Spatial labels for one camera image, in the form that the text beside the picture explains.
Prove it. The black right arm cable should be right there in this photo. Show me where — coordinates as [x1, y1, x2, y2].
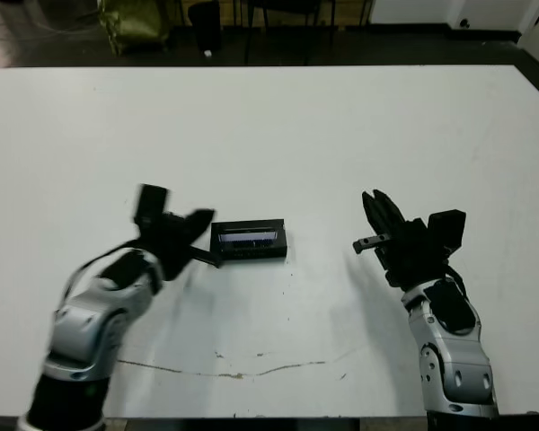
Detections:
[444, 262, 471, 297]

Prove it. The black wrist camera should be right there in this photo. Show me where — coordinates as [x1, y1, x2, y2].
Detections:
[426, 208, 467, 253]
[132, 182, 174, 225]

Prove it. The pale cable on floor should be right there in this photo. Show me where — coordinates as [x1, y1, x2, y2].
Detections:
[0, 17, 102, 41]

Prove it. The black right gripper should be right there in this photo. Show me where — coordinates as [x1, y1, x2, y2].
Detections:
[352, 189, 453, 288]

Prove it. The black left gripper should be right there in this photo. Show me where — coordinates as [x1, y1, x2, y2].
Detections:
[134, 207, 222, 282]

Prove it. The black waste bin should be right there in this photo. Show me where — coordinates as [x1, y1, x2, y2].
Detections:
[187, 1, 223, 53]

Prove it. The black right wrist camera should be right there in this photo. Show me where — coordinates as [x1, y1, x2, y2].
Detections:
[426, 208, 467, 253]

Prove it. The black printed box lid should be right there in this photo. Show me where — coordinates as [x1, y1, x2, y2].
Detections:
[209, 218, 289, 266]

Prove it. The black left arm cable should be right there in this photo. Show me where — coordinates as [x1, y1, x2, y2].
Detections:
[58, 240, 140, 311]

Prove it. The olive green bag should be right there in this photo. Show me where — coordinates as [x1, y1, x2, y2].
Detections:
[96, 0, 172, 56]

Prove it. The black chair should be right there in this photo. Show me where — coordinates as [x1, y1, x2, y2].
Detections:
[243, 0, 336, 66]

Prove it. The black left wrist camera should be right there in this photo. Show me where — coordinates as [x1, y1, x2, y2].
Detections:
[132, 182, 174, 225]

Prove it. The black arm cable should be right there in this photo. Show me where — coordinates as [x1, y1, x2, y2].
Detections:
[444, 262, 471, 297]
[58, 240, 140, 311]

